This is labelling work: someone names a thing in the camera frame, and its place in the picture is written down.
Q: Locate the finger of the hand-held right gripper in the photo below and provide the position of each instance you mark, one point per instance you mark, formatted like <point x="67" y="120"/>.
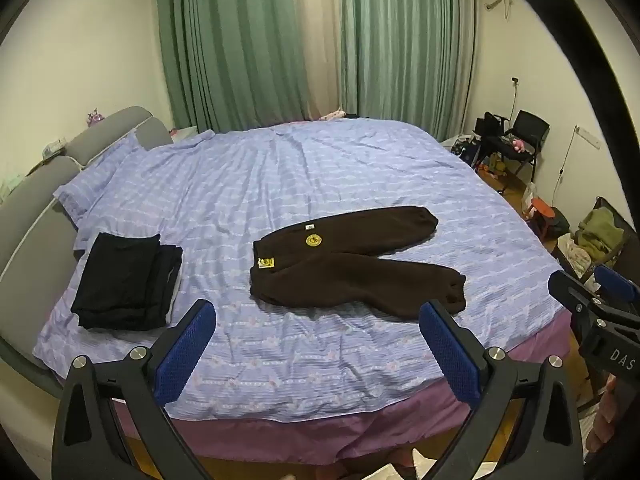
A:
<point x="617" y="285"/>
<point x="570" y="287"/>

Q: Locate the black bag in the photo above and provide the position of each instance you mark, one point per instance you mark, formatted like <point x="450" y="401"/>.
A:
<point x="490" y="124"/>

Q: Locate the purple toy figure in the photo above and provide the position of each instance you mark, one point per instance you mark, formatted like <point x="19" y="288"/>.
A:
<point x="95" y="116"/>

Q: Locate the dark chair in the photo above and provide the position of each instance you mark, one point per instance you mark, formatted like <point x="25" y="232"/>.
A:
<point x="627" y="252"/>

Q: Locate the pink white cloth item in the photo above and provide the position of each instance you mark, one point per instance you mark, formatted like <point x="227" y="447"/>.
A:
<point x="332" y="114"/>

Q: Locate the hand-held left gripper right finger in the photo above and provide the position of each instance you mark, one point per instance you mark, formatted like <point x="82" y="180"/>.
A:
<point x="450" y="355"/>

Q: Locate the pink plush toy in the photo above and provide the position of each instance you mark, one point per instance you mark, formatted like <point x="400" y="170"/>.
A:
<point x="518" y="145"/>

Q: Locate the bed with lilac cover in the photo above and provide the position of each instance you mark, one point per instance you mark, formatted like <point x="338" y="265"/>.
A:
<point x="300" y="185"/>

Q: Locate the white floral cloth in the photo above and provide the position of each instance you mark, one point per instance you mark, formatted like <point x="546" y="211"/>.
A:
<point x="575" y="255"/>

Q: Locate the folded black clothes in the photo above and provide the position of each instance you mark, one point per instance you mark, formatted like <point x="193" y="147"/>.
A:
<point x="127" y="280"/>

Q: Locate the grey padded headboard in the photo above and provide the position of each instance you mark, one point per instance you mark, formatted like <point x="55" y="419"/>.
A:
<point x="35" y="210"/>

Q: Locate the red stool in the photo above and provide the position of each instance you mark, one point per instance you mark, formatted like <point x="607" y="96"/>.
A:
<point x="542" y="210"/>

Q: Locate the beige sheer curtain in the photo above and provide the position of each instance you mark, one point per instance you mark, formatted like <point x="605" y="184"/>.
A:
<point x="320" y="35"/>

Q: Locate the black folding chair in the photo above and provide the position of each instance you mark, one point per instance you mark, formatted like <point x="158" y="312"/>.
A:
<point x="525" y="135"/>

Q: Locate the white power strip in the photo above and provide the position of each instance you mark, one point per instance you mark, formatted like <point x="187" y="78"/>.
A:
<point x="586" y="136"/>

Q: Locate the olive green garment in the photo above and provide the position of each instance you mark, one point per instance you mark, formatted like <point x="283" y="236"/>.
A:
<point x="602" y="232"/>

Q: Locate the pale green packet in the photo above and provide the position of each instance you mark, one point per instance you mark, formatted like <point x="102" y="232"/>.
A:
<point x="12" y="187"/>
<point x="54" y="149"/>

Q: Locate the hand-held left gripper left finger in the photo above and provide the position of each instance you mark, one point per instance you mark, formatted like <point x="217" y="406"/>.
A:
<point x="187" y="345"/>

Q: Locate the brown fleece pants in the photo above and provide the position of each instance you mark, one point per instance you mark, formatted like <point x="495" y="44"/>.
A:
<point x="350" y="270"/>

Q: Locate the purple bed sheet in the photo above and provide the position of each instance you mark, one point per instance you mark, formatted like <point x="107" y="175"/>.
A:
<point x="320" y="435"/>

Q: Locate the green curtain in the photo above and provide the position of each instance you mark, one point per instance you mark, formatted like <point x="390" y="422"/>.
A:
<point x="230" y="40"/>
<point x="405" y="40"/>

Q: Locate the blue striped pillow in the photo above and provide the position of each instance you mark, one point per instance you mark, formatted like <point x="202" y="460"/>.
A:
<point x="95" y="180"/>
<point x="150" y="170"/>

